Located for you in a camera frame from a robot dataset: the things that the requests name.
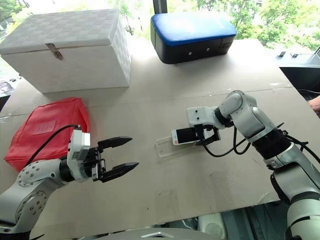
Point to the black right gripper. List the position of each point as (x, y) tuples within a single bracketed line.
[(212, 135)]

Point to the clear plastic phone case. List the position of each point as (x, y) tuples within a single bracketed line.
[(165, 147)]

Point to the bystander bare forearm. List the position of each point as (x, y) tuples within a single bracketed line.
[(315, 103)]

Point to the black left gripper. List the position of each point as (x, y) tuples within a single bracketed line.
[(96, 162)]

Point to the white smartphone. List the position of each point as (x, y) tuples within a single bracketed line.
[(183, 136)]

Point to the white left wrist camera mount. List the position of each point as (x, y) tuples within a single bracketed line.
[(78, 147)]

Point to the metal box latch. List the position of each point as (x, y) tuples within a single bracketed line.
[(54, 51)]

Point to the dark window pillar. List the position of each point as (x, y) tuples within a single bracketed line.
[(160, 6)]

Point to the blue-topped black case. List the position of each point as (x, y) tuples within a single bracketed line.
[(192, 35)]

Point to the white round device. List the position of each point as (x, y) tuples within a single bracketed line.
[(212, 225)]

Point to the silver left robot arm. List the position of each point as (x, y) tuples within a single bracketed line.
[(32, 185)]

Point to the dark side table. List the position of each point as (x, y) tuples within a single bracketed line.
[(300, 72)]

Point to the red fabric bag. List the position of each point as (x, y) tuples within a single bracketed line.
[(42, 130)]

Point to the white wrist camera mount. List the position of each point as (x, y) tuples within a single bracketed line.
[(78, 147), (200, 115)]

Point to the small black object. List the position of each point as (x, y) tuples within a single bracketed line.
[(282, 54), (294, 55)]

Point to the silver robot torso plate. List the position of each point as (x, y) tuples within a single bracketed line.
[(157, 235)]

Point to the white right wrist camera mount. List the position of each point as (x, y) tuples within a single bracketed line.
[(200, 115)]

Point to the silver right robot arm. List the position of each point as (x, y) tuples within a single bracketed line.
[(247, 117)]

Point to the white woven lidded box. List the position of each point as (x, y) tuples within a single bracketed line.
[(67, 52)]

